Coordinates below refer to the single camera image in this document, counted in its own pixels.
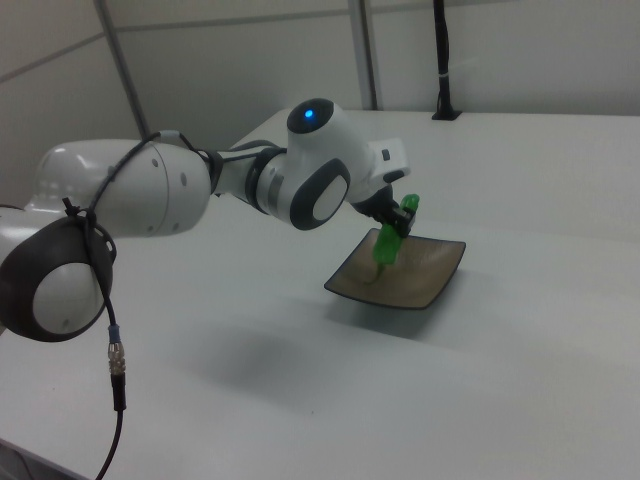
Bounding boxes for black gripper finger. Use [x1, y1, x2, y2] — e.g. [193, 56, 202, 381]
[390, 206, 418, 238]

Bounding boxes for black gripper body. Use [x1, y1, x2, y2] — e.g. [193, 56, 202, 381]
[349, 182, 401, 227]

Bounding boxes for green chili pepper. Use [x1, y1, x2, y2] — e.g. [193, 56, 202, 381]
[363, 193, 422, 288]

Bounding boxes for square brown ceramic plate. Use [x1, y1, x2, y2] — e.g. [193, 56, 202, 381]
[323, 227, 468, 312]

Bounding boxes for black pole with base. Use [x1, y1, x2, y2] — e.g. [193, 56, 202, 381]
[431, 0, 463, 122]

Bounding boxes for grey aluminium frame post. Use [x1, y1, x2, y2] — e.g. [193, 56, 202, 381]
[93, 0, 152, 142]
[347, 0, 379, 111]

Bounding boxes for dark arm cable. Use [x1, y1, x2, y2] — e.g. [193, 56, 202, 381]
[61, 128, 290, 480]

